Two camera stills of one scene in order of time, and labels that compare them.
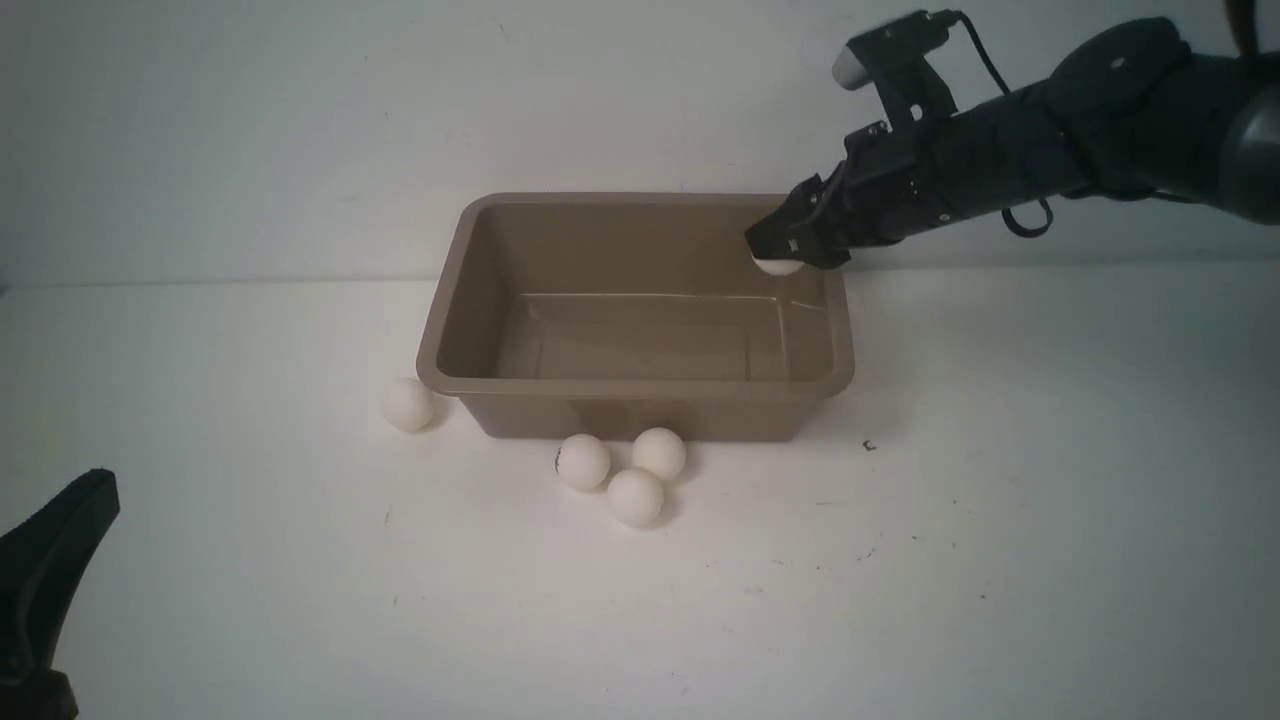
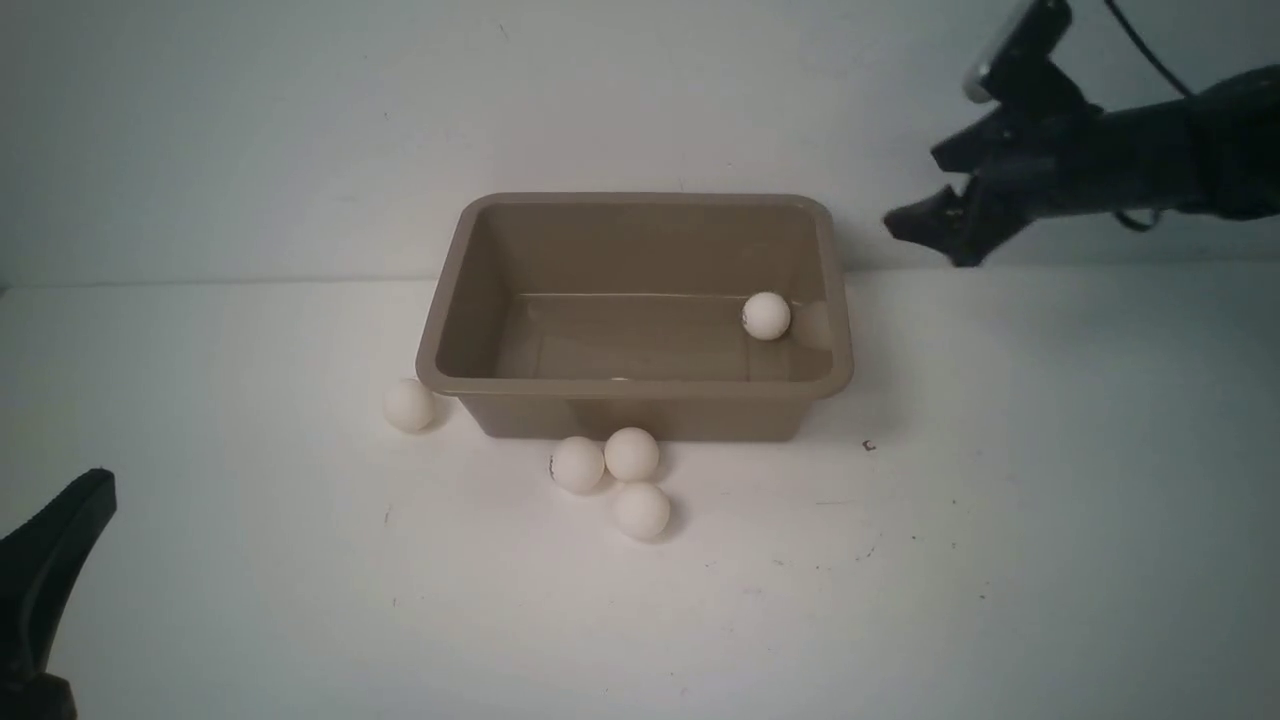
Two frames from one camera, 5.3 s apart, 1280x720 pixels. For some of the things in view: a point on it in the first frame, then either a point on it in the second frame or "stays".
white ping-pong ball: (661, 451) -> (631, 454)
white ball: (777, 267) -> (766, 315)
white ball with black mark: (582, 462) stays
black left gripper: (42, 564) stays
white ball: (408, 403) stays
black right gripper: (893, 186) -> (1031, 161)
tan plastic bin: (628, 316) stays
